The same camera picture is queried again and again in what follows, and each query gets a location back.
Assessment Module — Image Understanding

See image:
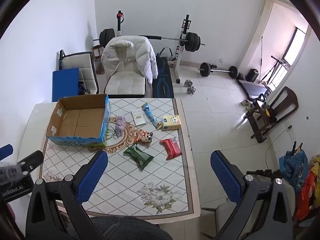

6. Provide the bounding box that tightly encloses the patterned tablecloth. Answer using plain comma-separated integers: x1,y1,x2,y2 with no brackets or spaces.
38,97,194,218

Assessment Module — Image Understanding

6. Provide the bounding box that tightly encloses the chrome dumbbell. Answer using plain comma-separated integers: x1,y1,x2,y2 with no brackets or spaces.
184,79,196,95

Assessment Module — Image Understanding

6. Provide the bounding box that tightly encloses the blue bag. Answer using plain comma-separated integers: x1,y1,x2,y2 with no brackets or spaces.
279,150,309,193

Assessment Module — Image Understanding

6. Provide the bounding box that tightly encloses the floor barbell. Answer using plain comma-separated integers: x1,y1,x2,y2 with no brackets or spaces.
198,62,238,79

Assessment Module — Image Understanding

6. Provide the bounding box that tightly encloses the orange panda snack packet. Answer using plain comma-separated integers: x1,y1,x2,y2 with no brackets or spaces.
135,129,153,144

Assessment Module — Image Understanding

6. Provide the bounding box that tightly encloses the purple cloth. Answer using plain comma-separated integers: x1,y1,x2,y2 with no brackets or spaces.
114,115,126,138

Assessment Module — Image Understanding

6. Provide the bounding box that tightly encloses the dark wooden chair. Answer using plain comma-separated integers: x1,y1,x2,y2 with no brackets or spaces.
244,86,299,143

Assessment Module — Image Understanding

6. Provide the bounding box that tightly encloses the green snack packet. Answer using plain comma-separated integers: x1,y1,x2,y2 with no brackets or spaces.
124,144,153,171

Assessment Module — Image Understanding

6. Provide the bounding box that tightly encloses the weight bench rack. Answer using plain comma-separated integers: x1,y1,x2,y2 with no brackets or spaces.
116,10,191,84

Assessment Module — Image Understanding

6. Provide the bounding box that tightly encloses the orange bag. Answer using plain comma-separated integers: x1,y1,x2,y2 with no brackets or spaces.
293,171,315,221

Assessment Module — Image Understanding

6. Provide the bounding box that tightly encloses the white office chair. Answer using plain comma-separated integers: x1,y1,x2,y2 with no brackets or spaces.
104,60,152,98

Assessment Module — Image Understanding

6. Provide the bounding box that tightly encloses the loaded barbell on rack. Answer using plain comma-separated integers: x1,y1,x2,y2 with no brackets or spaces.
93,28,205,52

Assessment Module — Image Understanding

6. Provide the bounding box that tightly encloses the white puffer jacket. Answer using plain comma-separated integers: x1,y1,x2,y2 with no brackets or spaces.
101,36,158,84

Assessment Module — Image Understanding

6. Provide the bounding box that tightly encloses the white tissue box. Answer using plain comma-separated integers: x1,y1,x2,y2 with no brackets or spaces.
131,108,146,127

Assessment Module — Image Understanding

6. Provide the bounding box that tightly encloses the cardboard box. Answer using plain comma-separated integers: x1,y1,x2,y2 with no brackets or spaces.
46,94,111,148

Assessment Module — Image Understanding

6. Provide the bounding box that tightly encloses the red snack packet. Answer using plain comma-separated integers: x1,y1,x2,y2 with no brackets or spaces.
159,138,182,160

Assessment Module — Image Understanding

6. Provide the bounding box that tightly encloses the yellow tissue pack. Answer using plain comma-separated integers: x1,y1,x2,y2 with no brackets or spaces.
162,115,181,131

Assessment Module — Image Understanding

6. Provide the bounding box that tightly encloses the blue long snack tube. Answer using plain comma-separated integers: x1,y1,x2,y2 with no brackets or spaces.
142,102,162,130

